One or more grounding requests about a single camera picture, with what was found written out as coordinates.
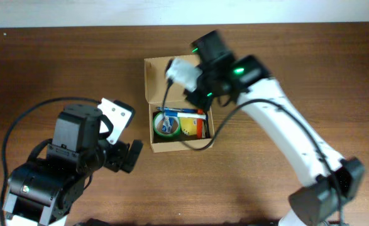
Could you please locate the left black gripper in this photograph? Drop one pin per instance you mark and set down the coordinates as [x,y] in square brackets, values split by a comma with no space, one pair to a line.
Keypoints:
[121,156]

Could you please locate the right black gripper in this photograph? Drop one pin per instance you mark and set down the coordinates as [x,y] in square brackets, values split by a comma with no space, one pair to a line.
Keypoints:
[198,98]

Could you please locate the green tape roll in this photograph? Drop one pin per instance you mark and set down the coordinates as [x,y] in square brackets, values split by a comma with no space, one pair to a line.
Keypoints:
[157,126]

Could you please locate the white blue staples box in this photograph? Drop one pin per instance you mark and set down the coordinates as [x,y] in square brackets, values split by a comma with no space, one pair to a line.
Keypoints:
[167,124]

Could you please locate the white blue marker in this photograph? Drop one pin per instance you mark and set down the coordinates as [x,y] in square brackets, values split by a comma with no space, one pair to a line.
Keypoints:
[185,115]

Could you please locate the blue ballpoint pen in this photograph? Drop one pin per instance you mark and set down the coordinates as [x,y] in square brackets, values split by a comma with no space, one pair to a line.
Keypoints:
[184,110]

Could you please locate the yellow sticky note pad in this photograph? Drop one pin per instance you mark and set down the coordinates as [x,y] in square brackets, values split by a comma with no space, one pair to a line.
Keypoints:
[188,126]

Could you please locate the brown cardboard box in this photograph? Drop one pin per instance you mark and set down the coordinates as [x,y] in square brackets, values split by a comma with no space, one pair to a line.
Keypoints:
[155,86]

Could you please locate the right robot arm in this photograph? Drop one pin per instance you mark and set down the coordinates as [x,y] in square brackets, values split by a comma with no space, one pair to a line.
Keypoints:
[329,181]

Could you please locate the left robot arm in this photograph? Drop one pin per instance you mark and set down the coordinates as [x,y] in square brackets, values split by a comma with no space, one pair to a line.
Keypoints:
[58,170]

